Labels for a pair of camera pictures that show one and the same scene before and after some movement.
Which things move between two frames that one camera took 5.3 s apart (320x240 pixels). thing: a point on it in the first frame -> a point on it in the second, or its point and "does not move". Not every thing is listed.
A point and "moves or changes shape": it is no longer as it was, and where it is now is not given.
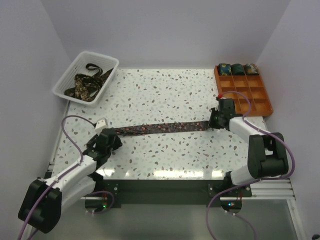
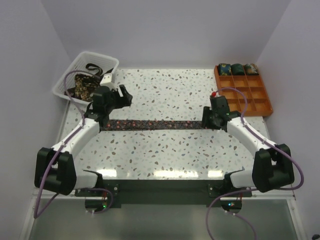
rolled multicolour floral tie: [251, 69] does not move
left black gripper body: [116, 143] -> [115, 101]
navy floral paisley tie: [161, 128] moves or changes shape
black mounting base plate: [171, 193] does not move
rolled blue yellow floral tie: [224, 69] does not move
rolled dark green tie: [237, 69] does not move
